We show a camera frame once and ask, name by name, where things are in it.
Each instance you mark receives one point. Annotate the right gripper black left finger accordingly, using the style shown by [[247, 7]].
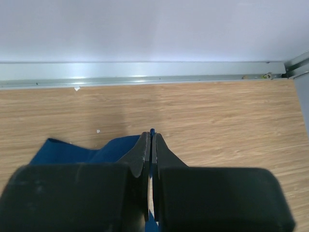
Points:
[[81, 197]]

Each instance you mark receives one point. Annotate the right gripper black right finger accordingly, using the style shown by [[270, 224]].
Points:
[[215, 199]]

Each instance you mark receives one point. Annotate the blue t shirt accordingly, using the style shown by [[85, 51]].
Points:
[[58, 152]]

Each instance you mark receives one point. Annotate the aluminium frame rail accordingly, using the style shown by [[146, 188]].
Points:
[[88, 74]]

